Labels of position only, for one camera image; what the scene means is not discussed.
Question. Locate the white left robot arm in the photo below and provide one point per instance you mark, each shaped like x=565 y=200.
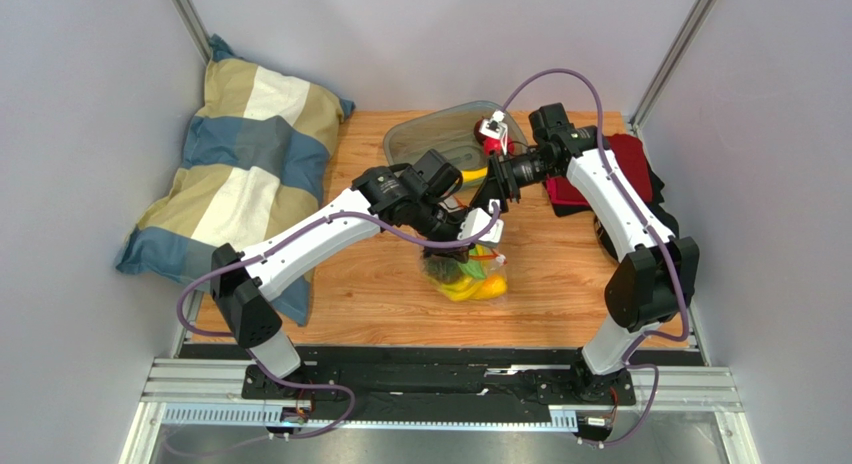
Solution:
x=246 y=282

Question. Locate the orange toy pineapple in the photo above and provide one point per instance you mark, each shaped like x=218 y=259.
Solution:
x=443 y=269

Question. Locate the black cloth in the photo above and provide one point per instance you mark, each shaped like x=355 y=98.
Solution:
x=659 y=204

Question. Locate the yellow banana bunch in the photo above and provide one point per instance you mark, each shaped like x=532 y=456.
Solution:
x=461 y=290

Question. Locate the grey transparent plastic container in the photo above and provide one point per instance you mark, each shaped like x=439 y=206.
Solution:
x=451 y=132

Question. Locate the green cucumber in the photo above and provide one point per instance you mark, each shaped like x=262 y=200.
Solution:
x=479 y=262

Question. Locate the single yellow banana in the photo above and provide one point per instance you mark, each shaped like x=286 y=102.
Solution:
x=471 y=176

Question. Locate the right aluminium frame post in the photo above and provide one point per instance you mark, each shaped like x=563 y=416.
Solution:
x=686 y=34

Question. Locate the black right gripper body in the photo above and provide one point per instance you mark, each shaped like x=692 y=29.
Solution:
x=524 y=169

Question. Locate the dark red mangosteen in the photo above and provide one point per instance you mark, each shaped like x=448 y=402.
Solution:
x=479 y=129

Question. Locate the yellow orange mango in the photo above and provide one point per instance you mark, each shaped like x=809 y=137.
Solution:
x=495 y=286

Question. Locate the left aluminium frame post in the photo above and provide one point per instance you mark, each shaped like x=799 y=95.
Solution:
x=193 y=23

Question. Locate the clear zip top bag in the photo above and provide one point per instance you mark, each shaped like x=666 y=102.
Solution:
x=498 y=268

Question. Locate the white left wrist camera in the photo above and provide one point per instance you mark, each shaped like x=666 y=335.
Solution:
x=483 y=226

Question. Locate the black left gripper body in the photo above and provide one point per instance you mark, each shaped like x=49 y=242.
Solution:
x=435 y=224

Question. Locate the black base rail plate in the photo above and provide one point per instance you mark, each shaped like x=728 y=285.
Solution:
x=429 y=384

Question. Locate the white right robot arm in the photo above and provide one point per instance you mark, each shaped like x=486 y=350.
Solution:
x=656 y=271

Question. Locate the red pomegranate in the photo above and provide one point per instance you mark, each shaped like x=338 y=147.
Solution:
x=493 y=146

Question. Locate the red folded cloth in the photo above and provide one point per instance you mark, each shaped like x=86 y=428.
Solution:
x=630 y=156

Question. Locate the striped blue beige pillow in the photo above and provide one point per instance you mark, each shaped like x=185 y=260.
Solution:
x=253 y=164

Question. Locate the aluminium frame post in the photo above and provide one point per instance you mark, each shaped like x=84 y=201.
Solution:
x=686 y=34
x=193 y=23

